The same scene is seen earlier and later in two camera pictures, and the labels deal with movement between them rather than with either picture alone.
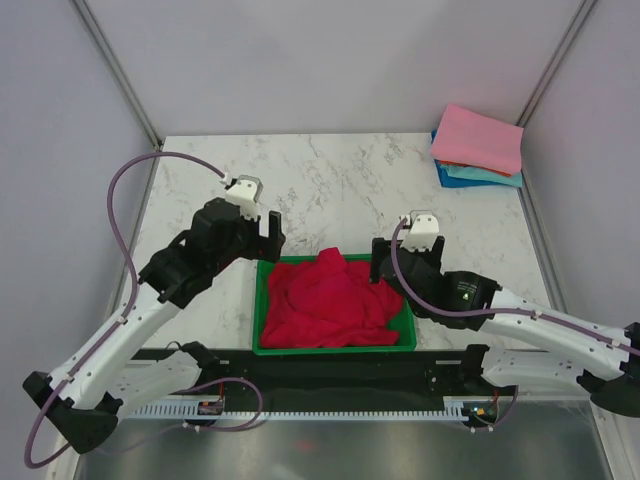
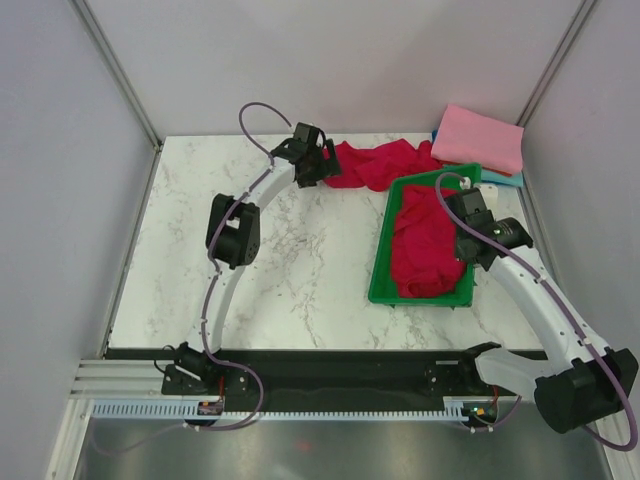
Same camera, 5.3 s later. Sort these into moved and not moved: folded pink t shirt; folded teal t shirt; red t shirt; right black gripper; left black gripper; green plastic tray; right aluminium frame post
Moved: right black gripper; green plastic tray; left black gripper; red t shirt
Not moved: folded pink t shirt; right aluminium frame post; folded teal t shirt
